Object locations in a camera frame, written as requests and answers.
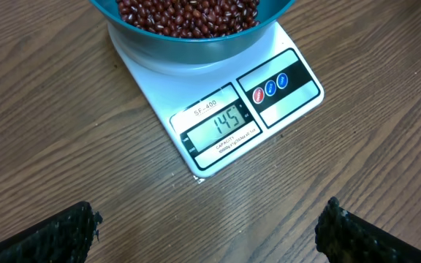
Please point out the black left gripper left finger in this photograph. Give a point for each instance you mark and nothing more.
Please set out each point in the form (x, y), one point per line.
(65, 237)

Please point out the teal metal bowl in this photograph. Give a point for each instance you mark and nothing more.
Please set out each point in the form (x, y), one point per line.
(192, 51)

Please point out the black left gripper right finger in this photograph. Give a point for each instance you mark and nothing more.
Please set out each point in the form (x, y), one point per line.
(344, 237)

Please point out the white digital kitchen scale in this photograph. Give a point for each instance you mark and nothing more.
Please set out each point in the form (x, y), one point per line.
(215, 113)

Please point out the red beans in bowl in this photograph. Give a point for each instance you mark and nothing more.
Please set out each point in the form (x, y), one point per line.
(190, 19)

